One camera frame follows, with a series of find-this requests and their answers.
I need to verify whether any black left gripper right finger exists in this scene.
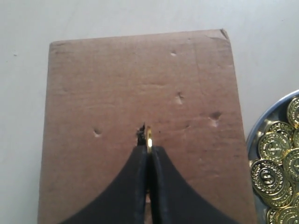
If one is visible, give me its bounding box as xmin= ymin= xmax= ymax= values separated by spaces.
xmin=149 ymin=146 xmax=237 ymax=224

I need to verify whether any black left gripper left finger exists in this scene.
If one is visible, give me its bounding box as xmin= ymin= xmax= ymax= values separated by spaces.
xmin=62 ymin=146 xmax=148 ymax=224

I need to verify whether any gold coin edgewise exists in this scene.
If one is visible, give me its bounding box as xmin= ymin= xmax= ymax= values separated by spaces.
xmin=145 ymin=126 xmax=153 ymax=154

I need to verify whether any brown cardboard box with slot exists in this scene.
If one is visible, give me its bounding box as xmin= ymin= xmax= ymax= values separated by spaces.
xmin=37 ymin=29 xmax=257 ymax=224

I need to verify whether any gold coin left upper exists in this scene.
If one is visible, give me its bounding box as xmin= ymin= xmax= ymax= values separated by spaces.
xmin=250 ymin=160 xmax=286 ymax=196

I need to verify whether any gold coin top of pile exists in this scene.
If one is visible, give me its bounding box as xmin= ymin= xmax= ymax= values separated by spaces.
xmin=258 ymin=133 xmax=292 ymax=166

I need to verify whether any round steel plate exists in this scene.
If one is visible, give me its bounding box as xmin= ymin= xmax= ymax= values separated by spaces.
xmin=246 ymin=90 xmax=299 ymax=224

